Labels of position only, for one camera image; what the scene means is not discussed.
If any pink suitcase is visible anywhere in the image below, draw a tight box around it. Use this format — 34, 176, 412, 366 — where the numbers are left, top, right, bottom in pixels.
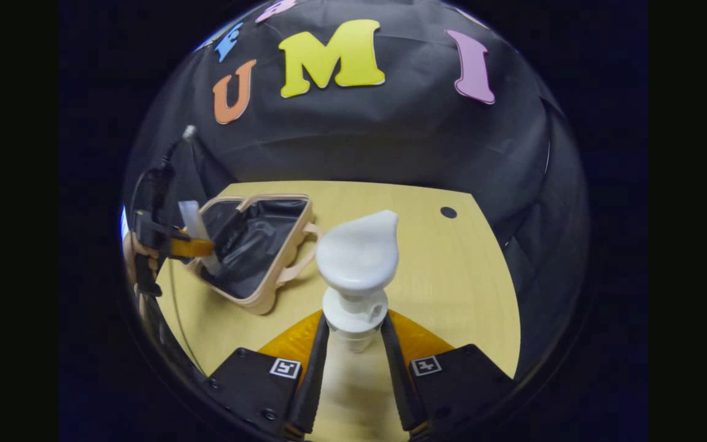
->
185, 194, 324, 316

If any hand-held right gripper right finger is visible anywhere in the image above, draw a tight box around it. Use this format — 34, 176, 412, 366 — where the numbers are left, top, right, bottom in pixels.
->
380, 309, 515, 439

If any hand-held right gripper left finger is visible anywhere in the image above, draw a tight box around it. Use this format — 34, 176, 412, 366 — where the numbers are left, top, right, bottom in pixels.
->
205, 309, 330, 439

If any white squeeze tube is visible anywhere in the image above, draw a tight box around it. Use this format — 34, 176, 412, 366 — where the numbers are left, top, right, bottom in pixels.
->
178, 200, 223, 276

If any black backdrop cloth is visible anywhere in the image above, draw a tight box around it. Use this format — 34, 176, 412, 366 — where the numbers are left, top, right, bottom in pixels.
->
123, 0, 590, 381

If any black cable with white tip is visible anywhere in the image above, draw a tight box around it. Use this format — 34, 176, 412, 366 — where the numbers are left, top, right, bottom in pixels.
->
162, 125, 198, 169

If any white pump bottle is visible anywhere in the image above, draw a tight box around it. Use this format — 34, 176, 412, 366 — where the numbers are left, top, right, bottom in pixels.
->
315, 210, 400, 354

